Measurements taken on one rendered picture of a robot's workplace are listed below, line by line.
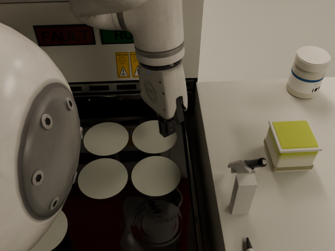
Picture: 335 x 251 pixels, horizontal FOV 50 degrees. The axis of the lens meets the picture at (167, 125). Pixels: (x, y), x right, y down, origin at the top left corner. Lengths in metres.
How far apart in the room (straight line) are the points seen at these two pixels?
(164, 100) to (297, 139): 0.24
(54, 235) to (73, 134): 0.55
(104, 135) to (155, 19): 0.35
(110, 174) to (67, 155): 0.60
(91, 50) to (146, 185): 0.31
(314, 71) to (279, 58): 1.89
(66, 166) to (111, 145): 0.65
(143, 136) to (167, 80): 0.24
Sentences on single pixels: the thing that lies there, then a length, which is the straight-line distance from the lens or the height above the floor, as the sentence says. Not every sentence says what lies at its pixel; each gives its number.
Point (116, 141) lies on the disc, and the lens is 0.81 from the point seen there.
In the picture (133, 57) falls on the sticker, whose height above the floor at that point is 1.04.
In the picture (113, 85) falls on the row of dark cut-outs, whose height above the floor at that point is 0.96.
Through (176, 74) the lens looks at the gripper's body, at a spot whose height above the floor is 1.13.
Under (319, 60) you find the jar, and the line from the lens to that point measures 0.82.
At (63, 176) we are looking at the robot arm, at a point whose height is 1.38.
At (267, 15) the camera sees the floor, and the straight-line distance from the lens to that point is 3.19.
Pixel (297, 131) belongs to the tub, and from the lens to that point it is 0.68.
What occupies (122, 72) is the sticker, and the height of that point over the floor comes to 1.00.
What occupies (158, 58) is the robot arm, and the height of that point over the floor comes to 1.16.
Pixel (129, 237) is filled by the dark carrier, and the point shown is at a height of 0.90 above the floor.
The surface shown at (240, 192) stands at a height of 1.03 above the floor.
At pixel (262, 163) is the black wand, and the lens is 0.47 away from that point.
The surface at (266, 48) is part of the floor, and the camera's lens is 2.78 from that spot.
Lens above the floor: 1.50
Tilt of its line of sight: 46 degrees down
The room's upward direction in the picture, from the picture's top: straight up
